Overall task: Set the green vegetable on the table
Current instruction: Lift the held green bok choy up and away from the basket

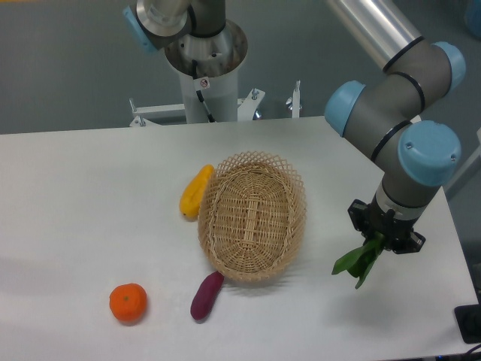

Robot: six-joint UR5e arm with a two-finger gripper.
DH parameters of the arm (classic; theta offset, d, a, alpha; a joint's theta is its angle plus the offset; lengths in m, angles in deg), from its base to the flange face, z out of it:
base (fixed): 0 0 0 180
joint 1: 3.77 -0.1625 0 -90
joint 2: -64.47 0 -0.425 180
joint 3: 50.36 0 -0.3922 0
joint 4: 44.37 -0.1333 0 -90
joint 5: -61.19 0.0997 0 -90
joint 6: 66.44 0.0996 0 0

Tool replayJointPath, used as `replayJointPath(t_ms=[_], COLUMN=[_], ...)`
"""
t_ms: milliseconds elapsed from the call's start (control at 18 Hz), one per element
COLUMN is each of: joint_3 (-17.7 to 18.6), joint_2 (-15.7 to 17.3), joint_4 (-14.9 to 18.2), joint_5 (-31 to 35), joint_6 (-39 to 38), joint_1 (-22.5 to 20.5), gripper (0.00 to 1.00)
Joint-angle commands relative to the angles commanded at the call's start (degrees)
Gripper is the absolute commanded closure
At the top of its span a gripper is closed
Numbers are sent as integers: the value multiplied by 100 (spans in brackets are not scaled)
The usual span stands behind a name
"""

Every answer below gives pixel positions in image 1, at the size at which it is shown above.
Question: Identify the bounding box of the orange tangerine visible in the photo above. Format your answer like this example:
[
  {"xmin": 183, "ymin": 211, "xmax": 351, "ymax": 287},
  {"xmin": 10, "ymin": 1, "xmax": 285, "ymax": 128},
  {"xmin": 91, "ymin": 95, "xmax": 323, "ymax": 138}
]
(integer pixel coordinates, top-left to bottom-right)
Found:
[{"xmin": 109, "ymin": 283, "xmax": 147, "ymax": 324}]

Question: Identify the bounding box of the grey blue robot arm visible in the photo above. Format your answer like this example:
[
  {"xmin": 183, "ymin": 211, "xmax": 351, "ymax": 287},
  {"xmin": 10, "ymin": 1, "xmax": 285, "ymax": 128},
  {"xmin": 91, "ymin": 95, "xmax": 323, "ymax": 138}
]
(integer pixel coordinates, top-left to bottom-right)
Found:
[{"xmin": 123, "ymin": 1, "xmax": 466, "ymax": 254}]

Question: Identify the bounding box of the green leafy vegetable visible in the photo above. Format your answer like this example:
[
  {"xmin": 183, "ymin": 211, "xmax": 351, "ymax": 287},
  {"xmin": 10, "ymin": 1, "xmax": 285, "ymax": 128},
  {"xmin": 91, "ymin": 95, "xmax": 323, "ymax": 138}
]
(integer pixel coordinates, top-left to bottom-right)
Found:
[{"xmin": 331, "ymin": 232, "xmax": 386, "ymax": 290}]

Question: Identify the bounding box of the yellow bell pepper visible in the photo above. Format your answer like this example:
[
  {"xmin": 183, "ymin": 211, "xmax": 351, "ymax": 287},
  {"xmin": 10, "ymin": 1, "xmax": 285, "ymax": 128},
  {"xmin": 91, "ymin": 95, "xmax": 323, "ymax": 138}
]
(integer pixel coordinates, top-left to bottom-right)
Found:
[{"xmin": 179, "ymin": 164, "xmax": 214, "ymax": 218}]

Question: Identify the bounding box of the black device at table edge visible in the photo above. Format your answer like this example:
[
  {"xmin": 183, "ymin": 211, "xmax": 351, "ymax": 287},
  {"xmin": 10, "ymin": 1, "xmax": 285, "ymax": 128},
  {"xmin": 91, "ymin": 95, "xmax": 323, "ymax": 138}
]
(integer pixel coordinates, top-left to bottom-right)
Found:
[{"xmin": 454, "ymin": 304, "xmax": 481, "ymax": 344}]

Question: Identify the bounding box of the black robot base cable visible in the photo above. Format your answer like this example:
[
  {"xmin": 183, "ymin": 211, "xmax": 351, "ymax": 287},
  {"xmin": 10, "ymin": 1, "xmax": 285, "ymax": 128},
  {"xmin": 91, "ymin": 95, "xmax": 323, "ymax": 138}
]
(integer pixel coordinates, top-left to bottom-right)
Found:
[{"xmin": 191, "ymin": 59, "xmax": 216, "ymax": 123}]

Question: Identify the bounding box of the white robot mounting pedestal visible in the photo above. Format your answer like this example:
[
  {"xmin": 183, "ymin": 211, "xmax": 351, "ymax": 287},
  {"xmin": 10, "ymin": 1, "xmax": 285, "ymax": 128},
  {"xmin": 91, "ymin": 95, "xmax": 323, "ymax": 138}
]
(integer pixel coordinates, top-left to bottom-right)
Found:
[{"xmin": 165, "ymin": 20, "xmax": 248, "ymax": 101}]

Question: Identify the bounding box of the purple sweet potato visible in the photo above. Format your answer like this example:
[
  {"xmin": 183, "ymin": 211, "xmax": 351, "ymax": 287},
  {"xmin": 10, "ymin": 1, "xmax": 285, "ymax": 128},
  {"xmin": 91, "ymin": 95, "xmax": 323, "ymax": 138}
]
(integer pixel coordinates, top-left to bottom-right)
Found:
[{"xmin": 190, "ymin": 272, "xmax": 224, "ymax": 321}]

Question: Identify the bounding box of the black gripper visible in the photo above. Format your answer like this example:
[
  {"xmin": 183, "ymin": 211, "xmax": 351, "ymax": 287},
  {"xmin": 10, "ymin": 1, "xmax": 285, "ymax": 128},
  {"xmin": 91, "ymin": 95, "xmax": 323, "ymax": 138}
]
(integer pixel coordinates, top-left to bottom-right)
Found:
[{"xmin": 348, "ymin": 199, "xmax": 425, "ymax": 254}]

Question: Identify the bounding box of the oval wicker basket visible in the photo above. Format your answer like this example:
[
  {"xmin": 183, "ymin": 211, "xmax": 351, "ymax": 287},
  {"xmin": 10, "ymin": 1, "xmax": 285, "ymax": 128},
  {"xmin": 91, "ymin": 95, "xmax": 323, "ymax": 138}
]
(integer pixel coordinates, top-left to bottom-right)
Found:
[{"xmin": 198, "ymin": 151, "xmax": 307, "ymax": 283}]

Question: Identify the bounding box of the white metal frame bracket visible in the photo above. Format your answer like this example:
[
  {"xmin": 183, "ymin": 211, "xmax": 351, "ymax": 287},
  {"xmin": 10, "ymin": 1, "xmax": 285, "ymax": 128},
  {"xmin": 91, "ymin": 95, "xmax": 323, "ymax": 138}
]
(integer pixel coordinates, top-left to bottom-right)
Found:
[{"xmin": 129, "ymin": 80, "xmax": 304, "ymax": 128}]

